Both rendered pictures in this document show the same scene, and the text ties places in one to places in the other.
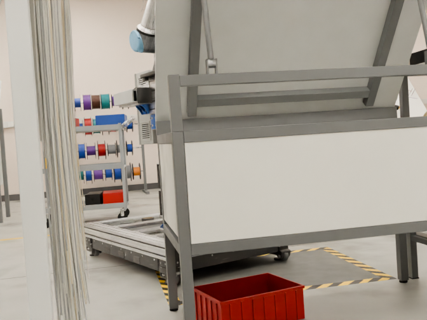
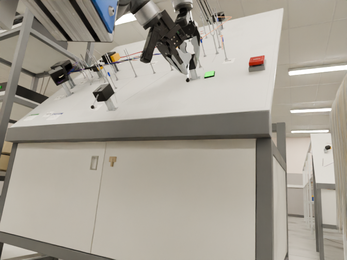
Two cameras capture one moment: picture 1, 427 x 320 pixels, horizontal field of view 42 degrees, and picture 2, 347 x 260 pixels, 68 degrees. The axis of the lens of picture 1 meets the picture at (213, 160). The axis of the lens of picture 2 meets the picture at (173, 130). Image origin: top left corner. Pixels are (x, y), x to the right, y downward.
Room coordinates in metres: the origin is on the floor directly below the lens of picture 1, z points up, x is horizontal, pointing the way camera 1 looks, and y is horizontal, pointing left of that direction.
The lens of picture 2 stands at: (3.25, 0.46, 0.64)
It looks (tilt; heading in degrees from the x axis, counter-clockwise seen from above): 13 degrees up; 219
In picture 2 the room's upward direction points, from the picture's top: 5 degrees clockwise
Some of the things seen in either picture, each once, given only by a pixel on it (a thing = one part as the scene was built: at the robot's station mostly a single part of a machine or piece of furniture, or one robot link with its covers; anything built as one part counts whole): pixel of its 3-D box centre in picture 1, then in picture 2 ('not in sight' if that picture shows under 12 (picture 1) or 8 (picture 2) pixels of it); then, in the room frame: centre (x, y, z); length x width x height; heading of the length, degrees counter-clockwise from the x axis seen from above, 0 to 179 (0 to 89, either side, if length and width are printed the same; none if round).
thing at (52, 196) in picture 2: not in sight; (49, 189); (2.70, -0.60, 0.60); 0.55 x 0.02 x 0.39; 101
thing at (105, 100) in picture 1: (101, 143); not in sight; (8.65, 1.70, 0.81); 1.29 x 0.55 x 1.62; 103
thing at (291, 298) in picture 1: (247, 302); not in sight; (2.34, -0.10, 0.07); 0.39 x 0.29 x 0.14; 115
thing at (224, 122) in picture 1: (279, 120); (105, 131); (2.67, -0.33, 0.83); 1.18 x 0.05 x 0.06; 101
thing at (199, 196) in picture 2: not in sight; (166, 201); (2.60, -0.06, 0.60); 0.55 x 0.03 x 0.39; 101
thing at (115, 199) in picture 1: (90, 169); not in sight; (5.76, 1.27, 0.54); 0.99 x 0.50 x 1.08; 96
